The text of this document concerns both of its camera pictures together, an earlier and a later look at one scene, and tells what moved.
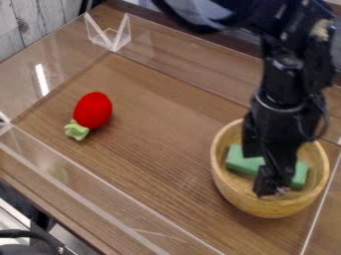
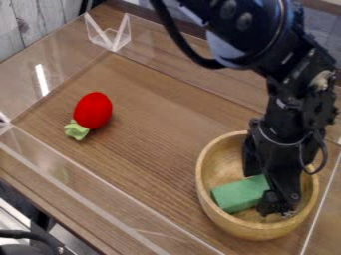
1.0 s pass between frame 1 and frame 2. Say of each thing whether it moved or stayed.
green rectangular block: moved
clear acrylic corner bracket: stayed
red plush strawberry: stayed
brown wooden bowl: moved
